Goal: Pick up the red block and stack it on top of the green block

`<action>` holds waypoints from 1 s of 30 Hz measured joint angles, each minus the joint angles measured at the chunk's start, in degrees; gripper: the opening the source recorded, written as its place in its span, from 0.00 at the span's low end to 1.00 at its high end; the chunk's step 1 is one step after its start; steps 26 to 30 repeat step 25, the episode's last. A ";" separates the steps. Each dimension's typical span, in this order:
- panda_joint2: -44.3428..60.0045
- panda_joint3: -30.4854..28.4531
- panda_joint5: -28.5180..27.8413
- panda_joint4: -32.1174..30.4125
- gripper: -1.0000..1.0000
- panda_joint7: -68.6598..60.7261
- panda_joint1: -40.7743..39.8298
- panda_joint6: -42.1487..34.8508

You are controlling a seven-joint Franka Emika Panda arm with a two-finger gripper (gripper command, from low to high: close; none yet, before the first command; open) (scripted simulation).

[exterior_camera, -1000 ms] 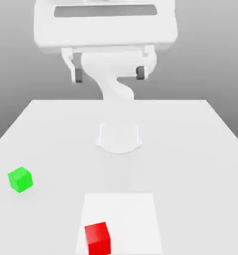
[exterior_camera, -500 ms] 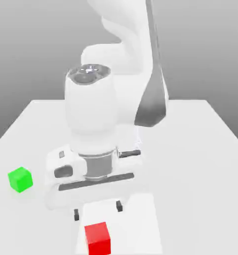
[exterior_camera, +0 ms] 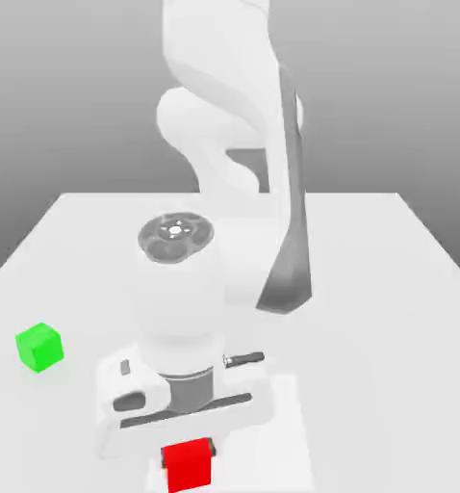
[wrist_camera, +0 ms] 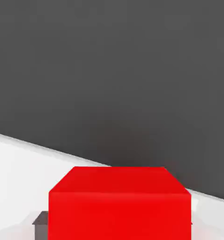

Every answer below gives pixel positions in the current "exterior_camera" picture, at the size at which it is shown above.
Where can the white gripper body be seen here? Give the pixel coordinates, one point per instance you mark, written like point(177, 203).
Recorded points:
point(237, 414)

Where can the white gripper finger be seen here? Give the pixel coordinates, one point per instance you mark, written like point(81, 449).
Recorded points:
point(162, 459)
point(213, 448)

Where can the small red cube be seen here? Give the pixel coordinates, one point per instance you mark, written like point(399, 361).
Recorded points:
point(187, 466)

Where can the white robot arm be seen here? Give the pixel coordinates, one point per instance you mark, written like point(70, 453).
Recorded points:
point(222, 115)

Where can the small green cube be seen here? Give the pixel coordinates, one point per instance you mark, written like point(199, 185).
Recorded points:
point(39, 348)

